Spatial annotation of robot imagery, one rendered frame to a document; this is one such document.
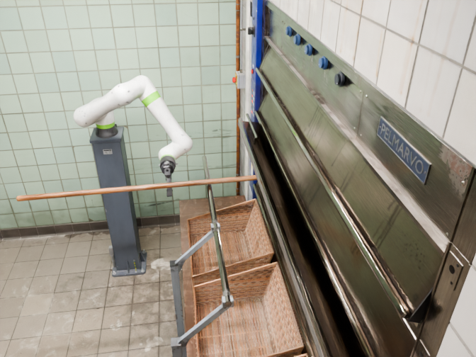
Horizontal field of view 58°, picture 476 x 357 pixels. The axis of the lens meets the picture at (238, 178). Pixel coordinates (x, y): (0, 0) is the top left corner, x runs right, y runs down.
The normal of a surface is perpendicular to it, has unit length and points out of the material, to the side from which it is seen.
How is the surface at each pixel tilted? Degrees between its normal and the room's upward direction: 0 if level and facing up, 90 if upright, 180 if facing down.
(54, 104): 90
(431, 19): 90
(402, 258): 70
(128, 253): 90
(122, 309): 0
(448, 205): 90
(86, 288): 0
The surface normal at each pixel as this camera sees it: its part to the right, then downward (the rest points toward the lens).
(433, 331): -0.99, 0.07
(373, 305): -0.93, -0.22
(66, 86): 0.15, 0.51
